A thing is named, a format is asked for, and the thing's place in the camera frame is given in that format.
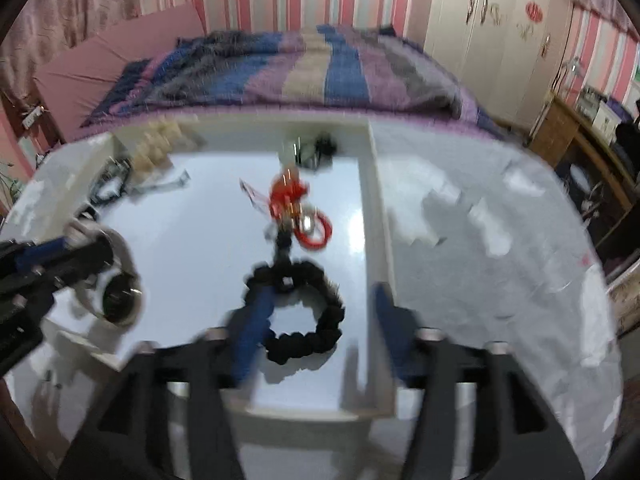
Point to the striped purple blue blanket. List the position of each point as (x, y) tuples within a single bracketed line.
[(310, 70)]

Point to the wooden desk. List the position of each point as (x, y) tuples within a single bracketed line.
[(560, 135)]

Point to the floral patterned cloth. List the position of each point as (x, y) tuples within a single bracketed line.
[(625, 300)]

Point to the black bag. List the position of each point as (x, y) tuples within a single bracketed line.
[(629, 145)]

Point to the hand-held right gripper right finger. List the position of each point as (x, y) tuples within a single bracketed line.
[(395, 335)]

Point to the white wristwatch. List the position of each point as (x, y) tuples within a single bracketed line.
[(117, 305)]

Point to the cream wardrobe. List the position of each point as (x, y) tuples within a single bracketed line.
[(490, 35)]

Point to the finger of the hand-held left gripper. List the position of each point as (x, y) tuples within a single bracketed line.
[(40, 255), (80, 262)]

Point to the white shallow box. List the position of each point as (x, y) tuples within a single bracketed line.
[(200, 240)]

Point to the black scrunchie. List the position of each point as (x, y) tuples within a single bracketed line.
[(330, 310)]

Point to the white power strip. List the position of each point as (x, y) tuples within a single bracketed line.
[(31, 116)]

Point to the pink floral curtain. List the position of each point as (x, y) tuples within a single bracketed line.
[(65, 5)]

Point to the cream flower hair accessory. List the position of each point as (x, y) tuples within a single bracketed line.
[(160, 147)]

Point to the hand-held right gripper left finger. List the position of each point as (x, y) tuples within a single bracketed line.
[(255, 330)]

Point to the small white storage box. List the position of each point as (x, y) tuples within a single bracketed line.
[(607, 120)]

